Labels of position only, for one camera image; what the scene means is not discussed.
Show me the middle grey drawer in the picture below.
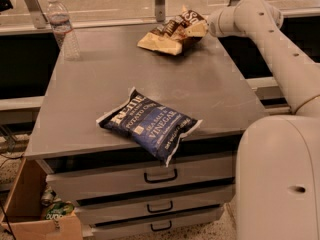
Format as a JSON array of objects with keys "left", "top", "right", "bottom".
[{"left": 75, "top": 183, "right": 234, "bottom": 225}]

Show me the clear plastic water bottle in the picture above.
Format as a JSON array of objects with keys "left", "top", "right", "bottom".
[{"left": 47, "top": 0, "right": 80, "bottom": 60}]

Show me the grey drawer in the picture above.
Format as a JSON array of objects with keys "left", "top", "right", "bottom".
[
  {"left": 46, "top": 151, "right": 235, "bottom": 201},
  {"left": 75, "top": 183, "right": 234, "bottom": 225},
  {"left": 92, "top": 205, "right": 223, "bottom": 240}
]

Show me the brown chip bag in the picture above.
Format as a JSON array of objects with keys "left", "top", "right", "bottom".
[{"left": 137, "top": 8, "right": 207, "bottom": 55}]

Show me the green snack bag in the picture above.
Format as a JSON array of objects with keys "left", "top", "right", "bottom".
[{"left": 45, "top": 201, "right": 74, "bottom": 220}]

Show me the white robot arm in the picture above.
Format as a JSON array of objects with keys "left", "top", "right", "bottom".
[{"left": 208, "top": 0, "right": 320, "bottom": 240}]

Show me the blue chip bag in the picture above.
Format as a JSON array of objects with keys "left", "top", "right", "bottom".
[{"left": 96, "top": 87, "right": 202, "bottom": 166}]

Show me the grey drawer cabinet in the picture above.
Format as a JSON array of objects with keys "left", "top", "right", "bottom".
[{"left": 26, "top": 25, "right": 265, "bottom": 240}]

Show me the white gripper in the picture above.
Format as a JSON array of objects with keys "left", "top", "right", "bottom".
[{"left": 185, "top": 7, "right": 238, "bottom": 37}]

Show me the bottom grey drawer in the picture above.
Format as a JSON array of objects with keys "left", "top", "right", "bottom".
[{"left": 92, "top": 205, "right": 223, "bottom": 240}]

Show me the top grey drawer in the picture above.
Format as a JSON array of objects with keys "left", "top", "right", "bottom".
[{"left": 46, "top": 151, "right": 235, "bottom": 201}]

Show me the cardboard box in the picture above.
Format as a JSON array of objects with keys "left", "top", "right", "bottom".
[{"left": 1, "top": 159, "right": 83, "bottom": 240}]

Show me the metal window rail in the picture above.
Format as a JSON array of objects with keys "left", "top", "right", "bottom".
[{"left": 0, "top": 0, "right": 320, "bottom": 36}]

